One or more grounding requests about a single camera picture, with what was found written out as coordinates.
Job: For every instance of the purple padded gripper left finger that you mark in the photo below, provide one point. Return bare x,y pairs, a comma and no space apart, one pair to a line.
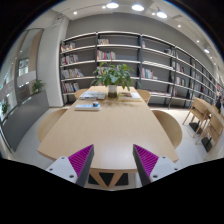
74,168

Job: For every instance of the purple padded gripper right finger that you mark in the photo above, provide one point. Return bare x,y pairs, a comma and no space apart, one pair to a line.
151,167

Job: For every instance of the wooden chair near right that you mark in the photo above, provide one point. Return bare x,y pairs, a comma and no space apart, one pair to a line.
170,126

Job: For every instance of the wooden chair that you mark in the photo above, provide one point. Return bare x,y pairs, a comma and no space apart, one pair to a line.
170,126
79,92
145,95
48,123

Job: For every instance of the wooden chair near left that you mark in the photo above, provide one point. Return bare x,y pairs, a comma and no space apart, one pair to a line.
48,123

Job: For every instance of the large light wooden table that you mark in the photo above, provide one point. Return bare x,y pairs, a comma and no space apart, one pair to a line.
112,131

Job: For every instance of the white book stack front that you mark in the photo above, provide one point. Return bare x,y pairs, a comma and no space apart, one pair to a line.
87,107

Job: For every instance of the small red object on book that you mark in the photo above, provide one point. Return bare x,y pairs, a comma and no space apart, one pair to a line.
95,104

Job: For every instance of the wooden chair far right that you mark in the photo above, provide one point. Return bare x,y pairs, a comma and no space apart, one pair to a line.
145,95

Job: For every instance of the grey low partition counter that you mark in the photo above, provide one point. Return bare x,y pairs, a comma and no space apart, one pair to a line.
23,117

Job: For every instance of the green book stack right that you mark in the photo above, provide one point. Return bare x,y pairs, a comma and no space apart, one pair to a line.
128,96

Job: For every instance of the open magazine stack left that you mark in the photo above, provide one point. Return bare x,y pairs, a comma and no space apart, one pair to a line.
93,95

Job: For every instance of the wooden chair far left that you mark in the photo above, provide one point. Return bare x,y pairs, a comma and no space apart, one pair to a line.
79,92

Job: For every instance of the wooden side desk right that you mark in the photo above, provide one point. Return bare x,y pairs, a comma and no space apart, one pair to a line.
206,121

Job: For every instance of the small potted plant left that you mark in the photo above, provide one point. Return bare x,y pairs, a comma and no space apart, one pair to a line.
37,86

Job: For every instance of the green potted plant on table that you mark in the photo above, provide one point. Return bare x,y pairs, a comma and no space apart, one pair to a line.
111,76

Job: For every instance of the grey wall bookshelf unit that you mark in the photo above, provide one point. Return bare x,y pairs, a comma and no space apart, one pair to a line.
172,76

